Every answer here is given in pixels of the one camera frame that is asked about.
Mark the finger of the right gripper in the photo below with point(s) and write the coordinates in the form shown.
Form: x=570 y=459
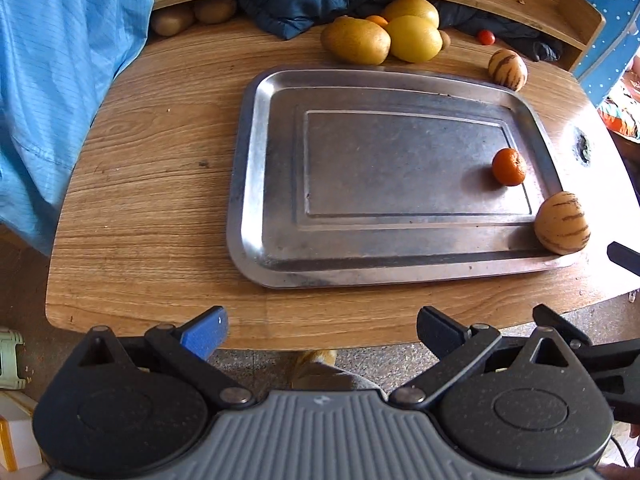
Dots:
x=625 y=257

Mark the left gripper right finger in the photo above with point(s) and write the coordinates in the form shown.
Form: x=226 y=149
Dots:
x=460 y=351

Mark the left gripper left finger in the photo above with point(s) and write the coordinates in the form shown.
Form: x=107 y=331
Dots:
x=184 y=352

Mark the striped pepino melon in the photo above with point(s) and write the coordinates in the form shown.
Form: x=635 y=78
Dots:
x=561 y=225
x=506 y=68

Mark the small orange mandarin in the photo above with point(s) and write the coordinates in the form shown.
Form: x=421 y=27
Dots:
x=509 y=167

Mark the brown kiwi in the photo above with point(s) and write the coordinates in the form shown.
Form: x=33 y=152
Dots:
x=445 y=40

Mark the yellow grapefruit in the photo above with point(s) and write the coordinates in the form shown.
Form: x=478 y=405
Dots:
x=414 y=40

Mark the yellow pear front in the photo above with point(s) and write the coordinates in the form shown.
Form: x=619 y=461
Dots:
x=356 y=41

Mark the yellow pear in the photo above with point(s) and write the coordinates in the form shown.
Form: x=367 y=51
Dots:
x=356 y=41
x=420 y=8

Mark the colourful patterned cloth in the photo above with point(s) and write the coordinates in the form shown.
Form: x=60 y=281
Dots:
x=620 y=109

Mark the metal baking tray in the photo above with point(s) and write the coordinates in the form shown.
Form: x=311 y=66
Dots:
x=370 y=177

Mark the red cherry tomato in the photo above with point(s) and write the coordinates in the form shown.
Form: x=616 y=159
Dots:
x=486 y=37

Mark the blue dotted panel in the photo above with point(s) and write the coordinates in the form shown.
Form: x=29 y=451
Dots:
x=614 y=49

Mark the kiwi under shelf left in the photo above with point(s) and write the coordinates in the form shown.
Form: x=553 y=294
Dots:
x=170 y=21

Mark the kiwi under shelf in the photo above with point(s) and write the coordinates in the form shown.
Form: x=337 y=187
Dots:
x=170 y=21
x=214 y=11

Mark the yellow pear back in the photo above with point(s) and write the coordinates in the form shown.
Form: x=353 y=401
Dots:
x=420 y=8

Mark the kiwi under shelf right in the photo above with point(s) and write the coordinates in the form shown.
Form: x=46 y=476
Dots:
x=214 y=11

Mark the light blue coat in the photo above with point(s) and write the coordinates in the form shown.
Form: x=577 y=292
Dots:
x=59 y=58

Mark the dark blue jacket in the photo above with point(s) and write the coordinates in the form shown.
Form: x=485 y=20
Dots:
x=287 y=19

